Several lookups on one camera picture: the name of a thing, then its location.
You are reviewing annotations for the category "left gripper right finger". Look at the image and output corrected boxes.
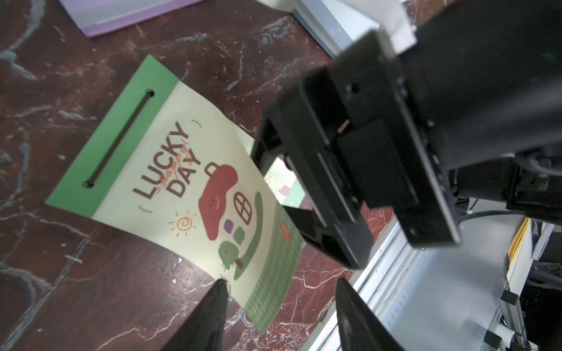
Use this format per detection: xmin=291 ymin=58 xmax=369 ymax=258
xmin=335 ymin=278 xmax=404 ymax=351

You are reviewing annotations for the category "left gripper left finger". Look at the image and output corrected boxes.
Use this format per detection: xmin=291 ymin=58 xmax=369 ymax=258
xmin=162 ymin=279 xmax=229 ymax=351

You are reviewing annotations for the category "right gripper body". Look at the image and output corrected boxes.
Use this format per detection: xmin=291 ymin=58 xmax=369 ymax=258
xmin=251 ymin=30 xmax=460 ymax=269

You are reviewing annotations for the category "green red lucky memo pad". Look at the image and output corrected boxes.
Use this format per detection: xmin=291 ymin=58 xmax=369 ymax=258
xmin=47 ymin=56 xmax=304 ymax=334

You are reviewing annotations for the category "purple flower lucky day pad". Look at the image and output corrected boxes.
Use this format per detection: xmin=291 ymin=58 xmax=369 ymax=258
xmin=60 ymin=0 xmax=201 ymax=37

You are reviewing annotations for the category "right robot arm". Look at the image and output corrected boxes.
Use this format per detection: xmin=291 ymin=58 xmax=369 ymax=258
xmin=251 ymin=1 xmax=561 ymax=269

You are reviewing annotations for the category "blue lined memo pad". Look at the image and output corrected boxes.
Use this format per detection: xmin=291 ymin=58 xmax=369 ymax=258
xmin=292 ymin=1 xmax=392 ymax=59

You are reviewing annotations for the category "aluminium front rail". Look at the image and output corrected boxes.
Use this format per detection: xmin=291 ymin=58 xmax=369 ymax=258
xmin=302 ymin=201 xmax=541 ymax=351

